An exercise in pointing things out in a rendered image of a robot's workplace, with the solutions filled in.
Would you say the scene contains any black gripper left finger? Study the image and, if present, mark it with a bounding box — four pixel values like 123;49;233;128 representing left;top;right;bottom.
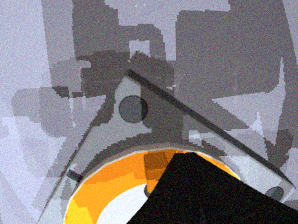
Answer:
126;153;194;224

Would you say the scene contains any orange and white round plate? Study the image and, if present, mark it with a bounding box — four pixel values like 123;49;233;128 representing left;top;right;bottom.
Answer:
64;143;241;224

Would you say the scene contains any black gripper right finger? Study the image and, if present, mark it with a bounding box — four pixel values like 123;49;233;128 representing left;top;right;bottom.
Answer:
185;152;298;224

